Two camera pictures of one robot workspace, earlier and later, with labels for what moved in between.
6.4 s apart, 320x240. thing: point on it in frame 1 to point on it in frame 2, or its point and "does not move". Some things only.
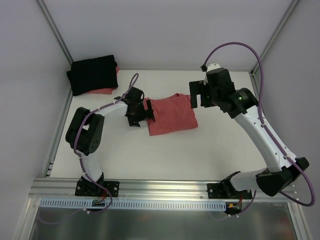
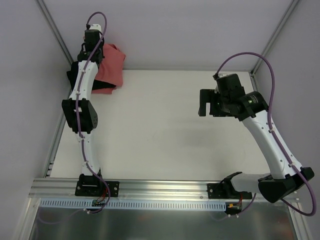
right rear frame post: x=256 y=70 does not move
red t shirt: x=174 y=113 to x=111 y=68
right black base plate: x=226 y=190 does not move
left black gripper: x=141 y=113 to x=91 y=38
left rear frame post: x=55 y=32 does not move
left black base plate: x=90 y=188 does not move
